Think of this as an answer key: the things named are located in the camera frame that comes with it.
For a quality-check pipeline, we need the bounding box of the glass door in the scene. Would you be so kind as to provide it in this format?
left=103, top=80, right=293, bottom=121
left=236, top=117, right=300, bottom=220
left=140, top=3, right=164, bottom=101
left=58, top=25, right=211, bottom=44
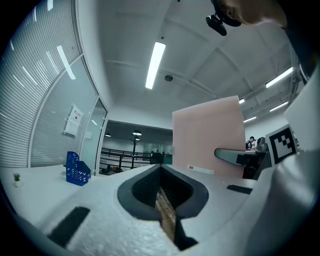
left=79, top=94, right=109, bottom=176

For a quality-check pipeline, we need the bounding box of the person's face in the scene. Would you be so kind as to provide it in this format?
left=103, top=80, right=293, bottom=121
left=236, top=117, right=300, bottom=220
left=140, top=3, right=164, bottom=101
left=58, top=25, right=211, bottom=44
left=222, top=0, right=288, bottom=29

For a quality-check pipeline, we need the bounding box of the black coat stand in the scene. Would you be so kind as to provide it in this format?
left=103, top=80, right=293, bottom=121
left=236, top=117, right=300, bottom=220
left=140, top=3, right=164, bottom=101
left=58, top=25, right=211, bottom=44
left=129, top=136, right=142, bottom=171

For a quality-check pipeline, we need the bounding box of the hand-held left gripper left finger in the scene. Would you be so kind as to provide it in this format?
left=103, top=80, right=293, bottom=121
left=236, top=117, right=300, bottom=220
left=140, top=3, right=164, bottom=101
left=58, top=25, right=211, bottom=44
left=14, top=163, right=182, bottom=256

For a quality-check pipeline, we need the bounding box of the white paper notice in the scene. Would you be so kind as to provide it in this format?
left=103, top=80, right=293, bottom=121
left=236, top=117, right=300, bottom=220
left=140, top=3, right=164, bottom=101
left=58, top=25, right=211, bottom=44
left=63, top=104, right=84, bottom=137

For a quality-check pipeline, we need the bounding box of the black head-mounted camera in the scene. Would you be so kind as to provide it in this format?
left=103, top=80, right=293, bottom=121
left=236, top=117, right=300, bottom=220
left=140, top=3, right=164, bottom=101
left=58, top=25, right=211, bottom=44
left=205, top=0, right=242, bottom=37

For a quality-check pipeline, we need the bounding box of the small green potted plant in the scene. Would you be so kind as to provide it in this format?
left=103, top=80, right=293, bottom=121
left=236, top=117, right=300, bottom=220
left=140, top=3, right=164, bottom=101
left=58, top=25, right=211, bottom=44
left=12, top=172, right=23, bottom=189

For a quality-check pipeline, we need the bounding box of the black metal railing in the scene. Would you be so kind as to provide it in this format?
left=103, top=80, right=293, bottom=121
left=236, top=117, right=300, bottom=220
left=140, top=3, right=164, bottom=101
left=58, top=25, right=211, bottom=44
left=99, top=147, right=174, bottom=174

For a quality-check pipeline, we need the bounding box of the pink file box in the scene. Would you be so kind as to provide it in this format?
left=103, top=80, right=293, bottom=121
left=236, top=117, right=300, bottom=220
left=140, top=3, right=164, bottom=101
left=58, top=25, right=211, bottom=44
left=171, top=95, right=247, bottom=179

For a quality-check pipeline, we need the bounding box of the dark blue chair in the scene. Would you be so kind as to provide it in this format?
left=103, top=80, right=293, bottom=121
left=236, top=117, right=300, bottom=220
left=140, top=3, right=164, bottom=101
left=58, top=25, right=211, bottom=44
left=149, top=152, right=165, bottom=166

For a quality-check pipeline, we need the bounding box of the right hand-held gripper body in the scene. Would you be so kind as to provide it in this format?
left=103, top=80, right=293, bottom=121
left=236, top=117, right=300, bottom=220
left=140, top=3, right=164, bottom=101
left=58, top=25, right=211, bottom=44
left=242, top=126, right=299, bottom=180

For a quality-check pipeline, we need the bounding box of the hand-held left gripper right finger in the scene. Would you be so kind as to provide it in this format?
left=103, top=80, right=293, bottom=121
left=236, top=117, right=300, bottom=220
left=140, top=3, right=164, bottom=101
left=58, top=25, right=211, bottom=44
left=159, top=163, right=258, bottom=252

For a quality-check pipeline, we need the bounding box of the blue plastic file rack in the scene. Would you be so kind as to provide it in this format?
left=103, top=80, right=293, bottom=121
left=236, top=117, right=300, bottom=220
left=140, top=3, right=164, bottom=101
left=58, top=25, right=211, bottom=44
left=65, top=151, right=92, bottom=187

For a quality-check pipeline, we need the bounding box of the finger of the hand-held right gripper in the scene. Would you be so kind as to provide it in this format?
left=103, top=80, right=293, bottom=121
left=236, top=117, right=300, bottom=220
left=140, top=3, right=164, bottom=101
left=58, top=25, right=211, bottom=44
left=214, top=147, right=251, bottom=167

